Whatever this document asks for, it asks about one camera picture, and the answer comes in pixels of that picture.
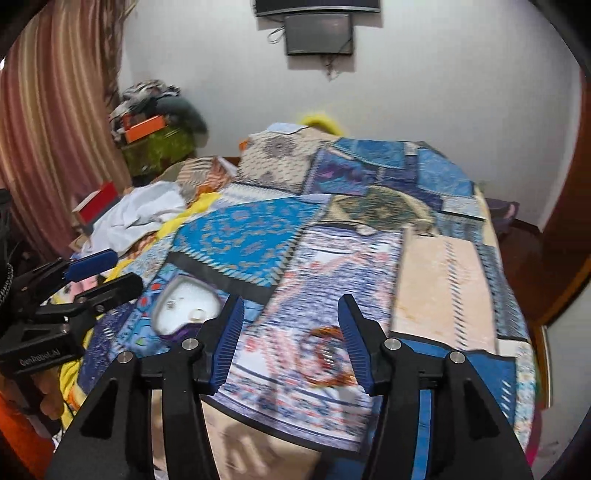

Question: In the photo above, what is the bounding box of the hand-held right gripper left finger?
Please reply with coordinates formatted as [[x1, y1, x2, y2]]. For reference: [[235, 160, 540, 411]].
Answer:
[[46, 295, 245, 480]]

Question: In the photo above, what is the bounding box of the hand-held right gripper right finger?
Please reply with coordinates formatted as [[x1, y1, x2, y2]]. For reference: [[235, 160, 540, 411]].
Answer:
[[337, 293, 534, 480]]

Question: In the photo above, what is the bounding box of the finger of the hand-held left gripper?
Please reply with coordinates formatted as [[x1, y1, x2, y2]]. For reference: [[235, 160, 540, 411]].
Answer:
[[16, 248, 119, 296], [34, 272, 145, 325]]

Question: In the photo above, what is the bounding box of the red beaded bracelet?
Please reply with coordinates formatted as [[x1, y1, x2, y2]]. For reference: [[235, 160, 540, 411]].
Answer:
[[300, 325, 366, 387]]

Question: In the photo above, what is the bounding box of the purple heart-shaped tin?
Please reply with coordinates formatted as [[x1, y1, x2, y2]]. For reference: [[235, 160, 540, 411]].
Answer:
[[152, 276, 225, 346]]

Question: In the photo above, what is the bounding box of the person's left hand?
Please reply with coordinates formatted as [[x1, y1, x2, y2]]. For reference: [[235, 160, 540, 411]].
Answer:
[[33, 367, 64, 420]]

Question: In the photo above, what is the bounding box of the red box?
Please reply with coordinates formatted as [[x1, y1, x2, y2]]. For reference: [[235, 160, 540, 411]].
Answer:
[[71, 181, 122, 227]]

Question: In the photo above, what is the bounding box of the white cloth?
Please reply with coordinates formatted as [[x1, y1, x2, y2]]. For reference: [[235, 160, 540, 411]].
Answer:
[[89, 181, 188, 256]]

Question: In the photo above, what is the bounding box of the orange cloth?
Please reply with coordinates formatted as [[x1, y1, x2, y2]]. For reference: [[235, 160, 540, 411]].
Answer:
[[0, 394, 55, 480]]

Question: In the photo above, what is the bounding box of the patchwork blanket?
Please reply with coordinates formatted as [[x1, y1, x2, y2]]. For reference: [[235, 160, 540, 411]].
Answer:
[[60, 124, 542, 480]]

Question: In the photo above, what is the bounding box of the green patterned cloth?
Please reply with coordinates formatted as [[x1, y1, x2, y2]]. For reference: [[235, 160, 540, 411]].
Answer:
[[121, 127, 198, 177]]

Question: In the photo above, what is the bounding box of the striped beige cloth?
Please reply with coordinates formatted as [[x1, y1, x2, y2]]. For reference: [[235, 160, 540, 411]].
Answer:
[[177, 157, 239, 200]]

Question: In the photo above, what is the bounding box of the orange box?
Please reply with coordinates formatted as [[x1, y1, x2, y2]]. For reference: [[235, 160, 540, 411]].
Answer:
[[124, 114, 168, 144]]

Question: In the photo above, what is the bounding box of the striped brown curtain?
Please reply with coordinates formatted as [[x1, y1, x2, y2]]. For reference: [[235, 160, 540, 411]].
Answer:
[[0, 0, 134, 261]]

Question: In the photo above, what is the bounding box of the pile of clothes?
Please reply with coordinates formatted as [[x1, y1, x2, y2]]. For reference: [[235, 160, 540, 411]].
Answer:
[[108, 79, 208, 139]]

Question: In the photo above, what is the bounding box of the purple cloth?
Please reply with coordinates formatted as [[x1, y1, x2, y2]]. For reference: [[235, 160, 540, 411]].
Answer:
[[486, 198, 519, 228]]

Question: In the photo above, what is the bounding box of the yellow pillow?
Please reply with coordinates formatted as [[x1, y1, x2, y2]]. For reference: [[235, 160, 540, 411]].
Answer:
[[298, 112, 343, 138]]

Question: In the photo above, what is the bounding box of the small black wall screen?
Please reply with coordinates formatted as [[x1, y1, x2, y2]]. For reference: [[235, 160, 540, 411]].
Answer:
[[283, 13, 355, 57]]

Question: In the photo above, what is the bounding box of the black wall television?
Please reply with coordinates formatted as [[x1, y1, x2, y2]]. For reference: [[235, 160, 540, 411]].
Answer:
[[253, 0, 382, 18]]

